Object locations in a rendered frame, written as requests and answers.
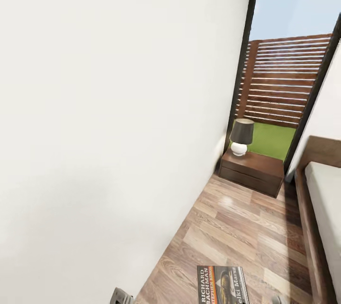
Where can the fixed window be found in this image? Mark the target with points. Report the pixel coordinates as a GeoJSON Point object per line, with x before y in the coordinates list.
{"type": "Point", "coordinates": [286, 50]}

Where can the hardback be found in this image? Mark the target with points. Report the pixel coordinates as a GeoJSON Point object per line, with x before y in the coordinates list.
{"type": "Point", "coordinates": [221, 285]}

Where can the bed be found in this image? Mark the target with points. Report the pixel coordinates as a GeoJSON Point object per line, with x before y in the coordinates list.
{"type": "Point", "coordinates": [317, 178]}

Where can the table lamp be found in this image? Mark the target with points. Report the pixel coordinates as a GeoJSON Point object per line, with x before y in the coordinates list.
{"type": "Point", "coordinates": [241, 136]}

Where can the nightstand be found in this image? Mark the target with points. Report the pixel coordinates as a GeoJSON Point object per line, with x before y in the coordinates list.
{"type": "Point", "coordinates": [257, 172]}

